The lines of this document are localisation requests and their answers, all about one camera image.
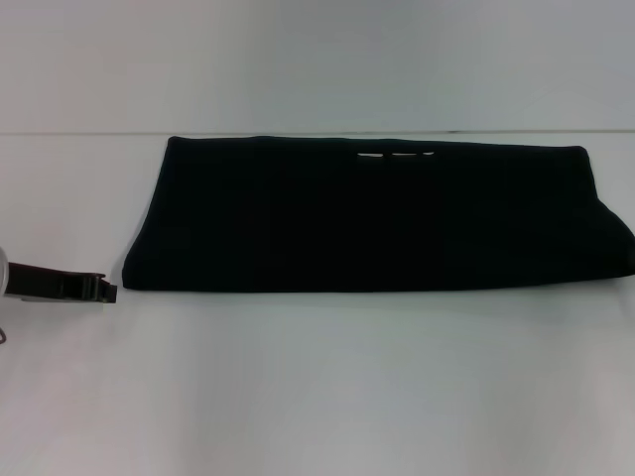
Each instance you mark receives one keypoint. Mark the black shirt with FREE print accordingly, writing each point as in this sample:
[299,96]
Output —
[347,223]

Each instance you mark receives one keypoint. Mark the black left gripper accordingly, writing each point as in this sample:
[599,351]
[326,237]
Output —
[49,282]

